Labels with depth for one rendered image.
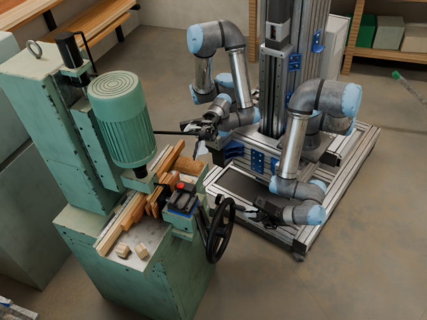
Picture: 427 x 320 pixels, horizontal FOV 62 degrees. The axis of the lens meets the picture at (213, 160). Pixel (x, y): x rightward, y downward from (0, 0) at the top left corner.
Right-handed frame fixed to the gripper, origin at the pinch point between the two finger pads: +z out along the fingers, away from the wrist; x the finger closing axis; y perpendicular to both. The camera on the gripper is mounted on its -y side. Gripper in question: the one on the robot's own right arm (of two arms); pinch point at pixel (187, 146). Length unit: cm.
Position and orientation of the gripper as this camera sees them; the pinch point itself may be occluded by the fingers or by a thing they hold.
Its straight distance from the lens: 141.3
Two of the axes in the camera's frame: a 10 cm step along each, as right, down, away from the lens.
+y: 8.9, 1.0, -4.4
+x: 2.2, 7.5, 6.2
